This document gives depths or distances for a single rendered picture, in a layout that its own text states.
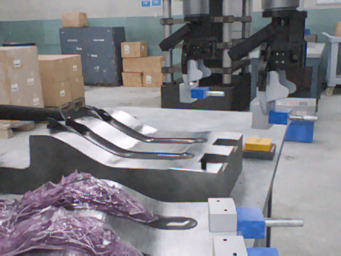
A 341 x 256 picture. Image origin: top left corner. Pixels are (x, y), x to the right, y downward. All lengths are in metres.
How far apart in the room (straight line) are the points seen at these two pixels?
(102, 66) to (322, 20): 3.98
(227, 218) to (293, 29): 0.44
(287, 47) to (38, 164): 0.54
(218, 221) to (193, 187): 0.15
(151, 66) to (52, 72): 2.64
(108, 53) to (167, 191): 7.11
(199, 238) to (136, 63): 7.16
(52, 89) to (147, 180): 4.71
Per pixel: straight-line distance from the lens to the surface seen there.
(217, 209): 0.56
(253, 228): 0.57
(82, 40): 8.04
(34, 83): 4.91
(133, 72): 7.69
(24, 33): 9.56
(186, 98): 1.19
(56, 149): 0.79
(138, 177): 0.73
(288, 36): 0.86
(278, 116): 0.88
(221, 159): 0.77
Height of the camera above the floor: 1.13
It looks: 15 degrees down
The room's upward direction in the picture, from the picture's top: 2 degrees counter-clockwise
